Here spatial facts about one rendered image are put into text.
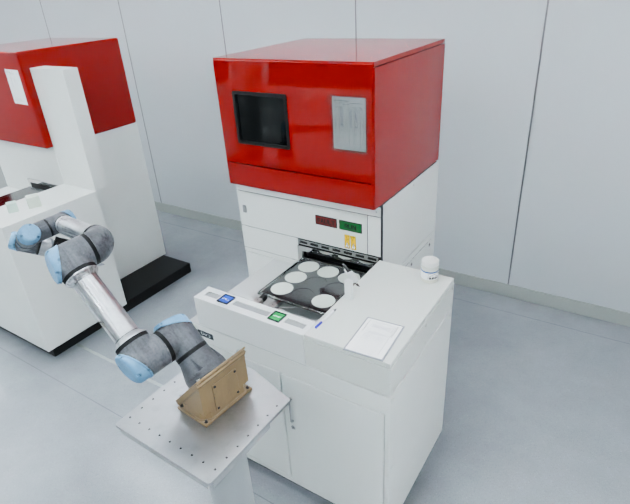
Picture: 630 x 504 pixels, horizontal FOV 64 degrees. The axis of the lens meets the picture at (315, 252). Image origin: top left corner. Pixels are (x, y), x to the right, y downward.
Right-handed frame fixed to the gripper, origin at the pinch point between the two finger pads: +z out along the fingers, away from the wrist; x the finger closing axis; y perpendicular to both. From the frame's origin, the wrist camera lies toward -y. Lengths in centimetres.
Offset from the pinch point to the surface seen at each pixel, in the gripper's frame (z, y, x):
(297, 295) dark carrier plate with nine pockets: 73, 8, -43
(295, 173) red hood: 65, 60, -27
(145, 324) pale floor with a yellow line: 60, -54, 132
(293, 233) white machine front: 81, 34, -9
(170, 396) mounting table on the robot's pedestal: 24, -34, -59
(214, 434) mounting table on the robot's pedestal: 33, -36, -84
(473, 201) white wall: 227, 90, 20
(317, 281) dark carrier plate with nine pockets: 84, 16, -38
